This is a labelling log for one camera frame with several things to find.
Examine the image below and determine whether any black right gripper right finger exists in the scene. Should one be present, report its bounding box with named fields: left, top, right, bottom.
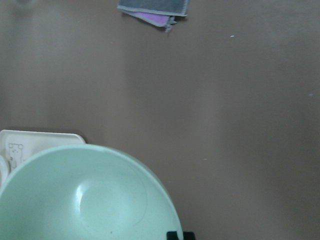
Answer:
left=183, top=231, right=195, bottom=240

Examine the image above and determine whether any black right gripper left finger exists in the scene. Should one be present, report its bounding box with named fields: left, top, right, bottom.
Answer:
left=166, top=231, right=179, bottom=240

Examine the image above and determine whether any green bowl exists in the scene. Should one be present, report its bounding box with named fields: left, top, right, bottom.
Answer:
left=0, top=144, right=183, bottom=240

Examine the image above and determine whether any beige plastic tray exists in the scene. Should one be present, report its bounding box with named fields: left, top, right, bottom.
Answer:
left=0, top=129, right=86, bottom=186

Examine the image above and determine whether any grey folded cloth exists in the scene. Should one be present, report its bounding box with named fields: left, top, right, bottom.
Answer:
left=117, top=0, right=189, bottom=32

